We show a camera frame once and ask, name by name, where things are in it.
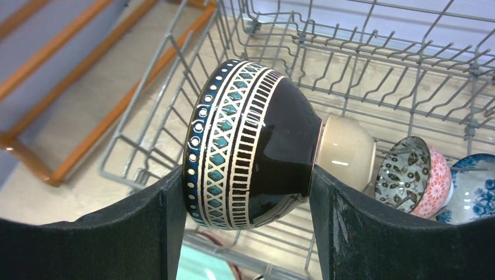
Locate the grey wire dish rack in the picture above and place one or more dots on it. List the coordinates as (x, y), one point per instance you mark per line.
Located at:
(396, 86)

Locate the tan brown-rimmed bowl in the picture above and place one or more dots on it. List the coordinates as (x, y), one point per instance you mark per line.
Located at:
(250, 148)

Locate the teal floral plate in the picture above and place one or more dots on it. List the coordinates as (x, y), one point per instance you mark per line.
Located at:
(196, 265)

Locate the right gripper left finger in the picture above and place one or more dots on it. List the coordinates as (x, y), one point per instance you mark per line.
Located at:
(139, 237)

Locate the wooden shelf rack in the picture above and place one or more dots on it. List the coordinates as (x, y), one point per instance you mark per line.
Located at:
(57, 138)

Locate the brown floral pattern bowl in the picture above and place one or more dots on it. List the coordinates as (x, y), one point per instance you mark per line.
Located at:
(414, 178)

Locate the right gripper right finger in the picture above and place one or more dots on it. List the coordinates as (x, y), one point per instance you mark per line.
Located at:
(359, 237)

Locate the blue white pattern bowl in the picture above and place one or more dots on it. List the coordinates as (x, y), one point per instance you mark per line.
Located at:
(473, 190)

